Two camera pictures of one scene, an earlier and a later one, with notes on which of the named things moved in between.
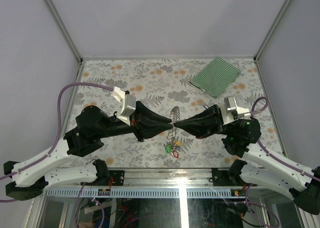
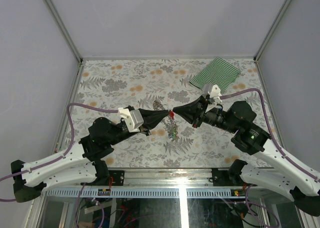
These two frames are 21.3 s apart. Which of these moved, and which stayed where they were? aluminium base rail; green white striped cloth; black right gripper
Moved: black right gripper
Stayed: green white striped cloth; aluminium base rail
